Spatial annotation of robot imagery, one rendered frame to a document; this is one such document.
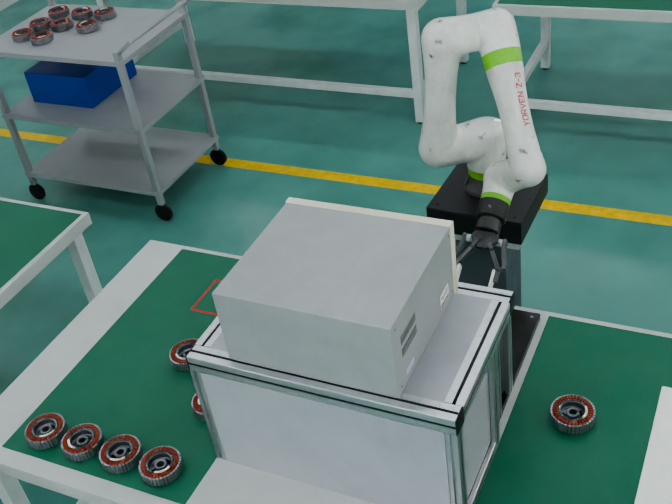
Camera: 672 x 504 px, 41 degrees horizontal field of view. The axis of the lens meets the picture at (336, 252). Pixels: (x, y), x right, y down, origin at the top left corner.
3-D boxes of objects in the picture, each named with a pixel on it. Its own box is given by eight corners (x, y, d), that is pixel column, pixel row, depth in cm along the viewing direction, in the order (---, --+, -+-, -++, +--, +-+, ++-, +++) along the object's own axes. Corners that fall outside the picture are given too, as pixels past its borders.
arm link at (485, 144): (454, 167, 308) (453, 117, 297) (498, 159, 310) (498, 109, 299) (467, 185, 298) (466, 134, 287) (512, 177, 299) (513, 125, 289)
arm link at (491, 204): (477, 193, 271) (507, 198, 267) (483, 210, 281) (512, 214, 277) (471, 211, 269) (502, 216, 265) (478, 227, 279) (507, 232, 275)
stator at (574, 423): (546, 431, 229) (546, 421, 227) (554, 399, 237) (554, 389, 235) (591, 439, 225) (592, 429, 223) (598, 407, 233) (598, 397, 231)
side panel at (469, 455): (488, 438, 230) (483, 346, 211) (499, 441, 229) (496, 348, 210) (452, 526, 211) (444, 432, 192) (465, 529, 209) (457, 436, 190)
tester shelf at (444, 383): (273, 261, 249) (270, 248, 246) (515, 305, 221) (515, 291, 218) (189, 369, 218) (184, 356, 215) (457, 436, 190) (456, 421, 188)
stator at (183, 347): (190, 341, 275) (187, 332, 273) (216, 354, 269) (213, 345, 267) (163, 364, 269) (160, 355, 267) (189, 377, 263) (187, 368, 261)
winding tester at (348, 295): (301, 260, 240) (288, 196, 228) (458, 288, 222) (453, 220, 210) (228, 359, 213) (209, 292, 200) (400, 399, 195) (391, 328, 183)
